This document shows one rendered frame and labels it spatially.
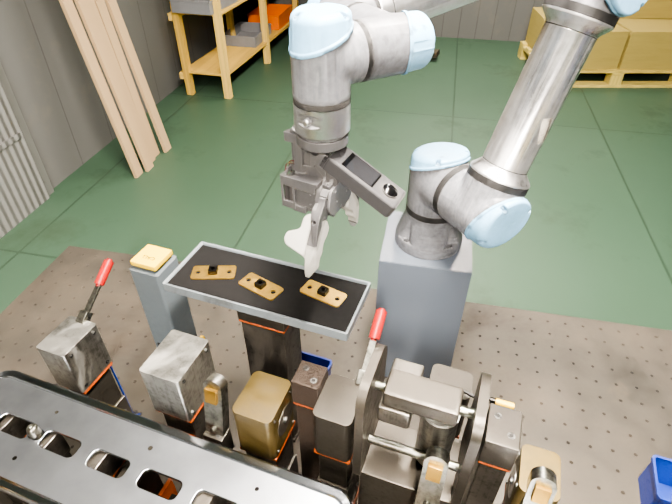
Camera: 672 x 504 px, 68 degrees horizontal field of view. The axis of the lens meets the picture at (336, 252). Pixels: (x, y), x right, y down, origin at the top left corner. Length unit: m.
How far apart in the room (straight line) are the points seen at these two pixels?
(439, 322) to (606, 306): 1.76
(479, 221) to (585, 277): 2.12
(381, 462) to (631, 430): 0.73
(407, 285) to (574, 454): 0.56
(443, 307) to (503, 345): 0.39
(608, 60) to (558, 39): 4.75
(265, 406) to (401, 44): 0.59
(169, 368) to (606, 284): 2.49
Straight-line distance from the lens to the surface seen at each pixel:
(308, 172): 0.71
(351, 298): 0.91
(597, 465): 1.38
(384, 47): 0.66
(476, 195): 0.93
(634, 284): 3.09
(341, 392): 0.88
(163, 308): 1.11
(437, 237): 1.08
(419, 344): 1.26
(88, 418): 1.05
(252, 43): 5.54
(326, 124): 0.65
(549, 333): 1.60
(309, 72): 0.62
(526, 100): 0.91
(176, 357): 0.93
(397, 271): 1.10
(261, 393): 0.89
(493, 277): 2.82
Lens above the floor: 1.80
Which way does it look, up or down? 39 degrees down
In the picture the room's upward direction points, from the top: straight up
